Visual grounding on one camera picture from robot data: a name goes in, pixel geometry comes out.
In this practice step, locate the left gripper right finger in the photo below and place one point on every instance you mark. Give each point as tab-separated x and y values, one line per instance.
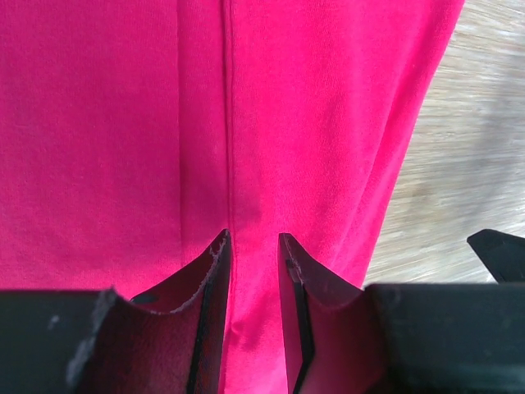
398	337

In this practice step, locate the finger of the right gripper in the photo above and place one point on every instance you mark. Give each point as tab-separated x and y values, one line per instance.
502	254

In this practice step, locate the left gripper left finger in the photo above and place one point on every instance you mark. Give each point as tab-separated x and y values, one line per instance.
167	339

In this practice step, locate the red t shirt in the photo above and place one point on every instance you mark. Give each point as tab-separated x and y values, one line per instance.
132	132

